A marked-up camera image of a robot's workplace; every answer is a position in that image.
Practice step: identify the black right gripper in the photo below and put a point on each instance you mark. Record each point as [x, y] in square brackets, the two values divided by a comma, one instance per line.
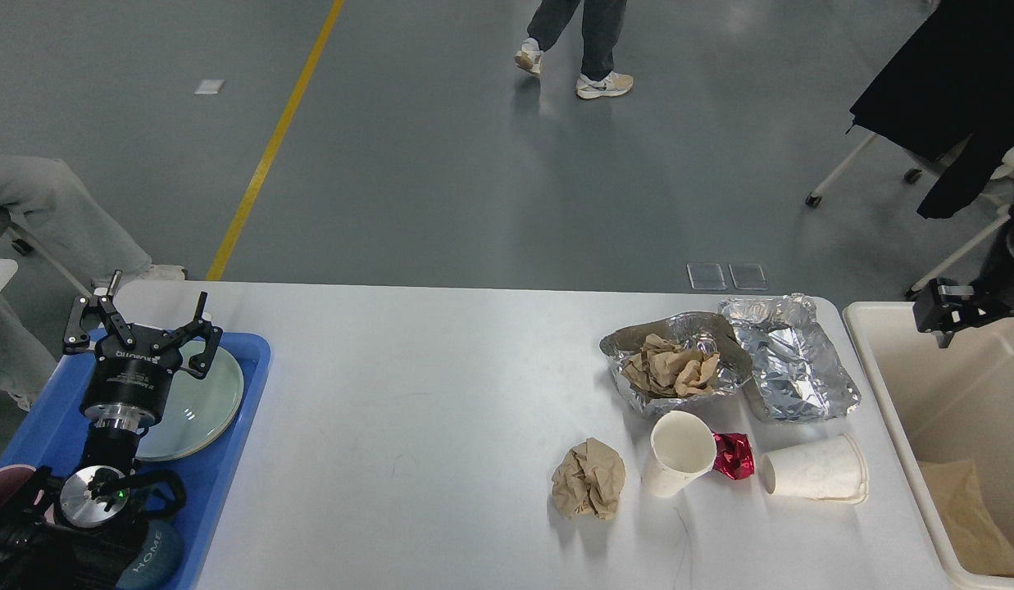
[944, 307]

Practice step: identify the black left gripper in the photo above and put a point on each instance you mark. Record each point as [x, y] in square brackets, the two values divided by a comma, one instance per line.
[138, 380]

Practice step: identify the mint green plate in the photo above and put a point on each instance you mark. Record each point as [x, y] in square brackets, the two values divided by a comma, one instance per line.
[221, 390]

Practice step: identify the pink ribbed mug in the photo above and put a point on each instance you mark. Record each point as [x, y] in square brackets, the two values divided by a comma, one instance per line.
[12, 477]

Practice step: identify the dark teal mug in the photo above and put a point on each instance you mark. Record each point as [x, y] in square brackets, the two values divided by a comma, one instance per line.
[157, 560]

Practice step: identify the aluminium foil with paper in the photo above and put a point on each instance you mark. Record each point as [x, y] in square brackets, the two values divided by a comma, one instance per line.
[708, 332]

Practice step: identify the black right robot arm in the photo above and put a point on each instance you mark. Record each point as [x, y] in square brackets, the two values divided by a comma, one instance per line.
[944, 307]

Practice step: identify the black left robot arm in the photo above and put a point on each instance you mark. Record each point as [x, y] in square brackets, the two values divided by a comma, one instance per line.
[85, 530]

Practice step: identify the beige plastic bin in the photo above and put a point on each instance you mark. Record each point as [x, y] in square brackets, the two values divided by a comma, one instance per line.
[942, 405]

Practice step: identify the blue plastic tray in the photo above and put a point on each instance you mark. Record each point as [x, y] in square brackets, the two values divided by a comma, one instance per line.
[52, 434]

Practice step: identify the crumpled aluminium foil sheet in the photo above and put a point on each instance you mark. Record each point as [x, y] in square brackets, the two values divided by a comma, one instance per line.
[798, 377]

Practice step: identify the seated person grey trousers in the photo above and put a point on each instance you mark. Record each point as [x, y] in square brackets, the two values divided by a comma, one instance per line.
[60, 211]

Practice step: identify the white tissue roll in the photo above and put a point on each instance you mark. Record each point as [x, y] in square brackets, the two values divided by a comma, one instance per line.
[832, 470]

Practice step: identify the black jacket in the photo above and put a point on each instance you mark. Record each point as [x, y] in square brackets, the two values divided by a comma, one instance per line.
[951, 84]

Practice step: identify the red foil wrapper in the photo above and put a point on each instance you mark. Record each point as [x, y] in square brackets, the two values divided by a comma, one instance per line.
[734, 456]

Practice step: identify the crumpled brown paper in foil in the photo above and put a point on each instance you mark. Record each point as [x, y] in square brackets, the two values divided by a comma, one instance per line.
[664, 369]

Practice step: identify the white paper cup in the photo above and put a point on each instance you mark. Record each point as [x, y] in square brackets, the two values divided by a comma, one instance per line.
[682, 449]

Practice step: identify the crumpled brown paper ball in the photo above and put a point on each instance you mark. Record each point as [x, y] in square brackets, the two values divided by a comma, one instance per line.
[589, 481]

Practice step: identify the standing person in jeans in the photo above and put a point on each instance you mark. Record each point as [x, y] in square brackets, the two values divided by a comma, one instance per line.
[601, 26]

